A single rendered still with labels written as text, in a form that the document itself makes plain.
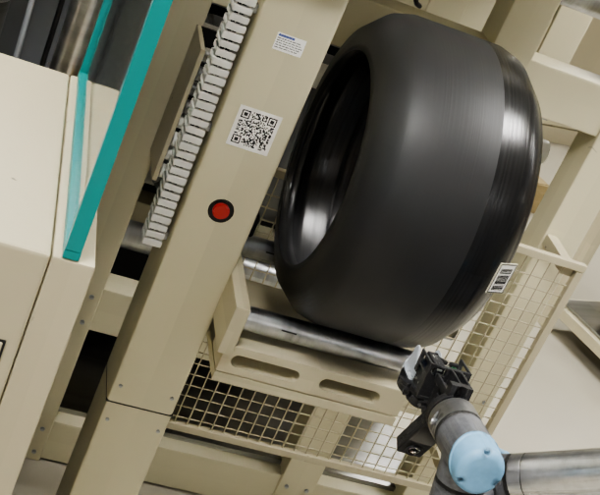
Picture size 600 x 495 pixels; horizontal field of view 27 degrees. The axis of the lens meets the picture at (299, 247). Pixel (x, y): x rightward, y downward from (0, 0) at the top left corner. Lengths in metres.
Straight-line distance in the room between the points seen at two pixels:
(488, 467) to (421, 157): 0.51
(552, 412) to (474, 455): 2.73
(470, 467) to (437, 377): 0.21
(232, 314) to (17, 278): 0.77
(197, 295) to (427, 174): 0.51
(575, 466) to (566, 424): 2.58
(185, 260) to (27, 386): 0.76
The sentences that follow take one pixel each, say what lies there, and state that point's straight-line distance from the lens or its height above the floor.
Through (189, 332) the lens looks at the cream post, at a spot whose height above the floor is 0.81.
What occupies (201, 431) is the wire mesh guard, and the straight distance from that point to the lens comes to 2.90.
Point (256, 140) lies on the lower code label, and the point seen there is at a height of 1.20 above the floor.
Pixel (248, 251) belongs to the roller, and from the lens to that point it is 2.41.
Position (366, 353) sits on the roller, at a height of 0.91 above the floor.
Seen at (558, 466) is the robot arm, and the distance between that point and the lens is 1.87.
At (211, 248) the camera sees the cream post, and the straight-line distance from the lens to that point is 2.17.
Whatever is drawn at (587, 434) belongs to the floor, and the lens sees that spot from 4.46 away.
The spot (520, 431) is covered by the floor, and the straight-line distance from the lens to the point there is 4.24.
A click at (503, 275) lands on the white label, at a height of 1.18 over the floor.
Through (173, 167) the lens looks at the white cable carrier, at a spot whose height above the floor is 1.11.
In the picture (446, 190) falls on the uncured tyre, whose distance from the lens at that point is 1.97.
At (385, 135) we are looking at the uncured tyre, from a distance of 1.98.
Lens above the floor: 1.94
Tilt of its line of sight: 24 degrees down
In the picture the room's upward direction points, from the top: 24 degrees clockwise
